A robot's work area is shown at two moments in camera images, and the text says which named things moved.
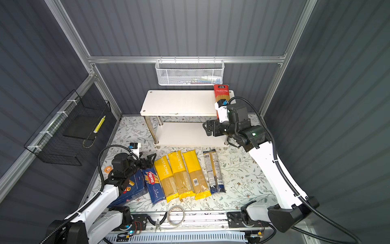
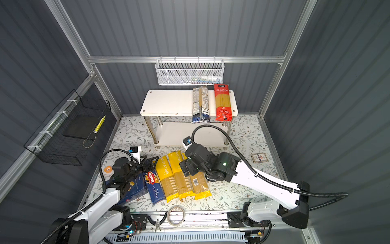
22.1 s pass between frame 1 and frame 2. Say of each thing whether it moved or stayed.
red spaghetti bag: stayed
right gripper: moved
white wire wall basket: stayed
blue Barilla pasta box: stayed
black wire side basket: stayed
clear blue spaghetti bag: moved
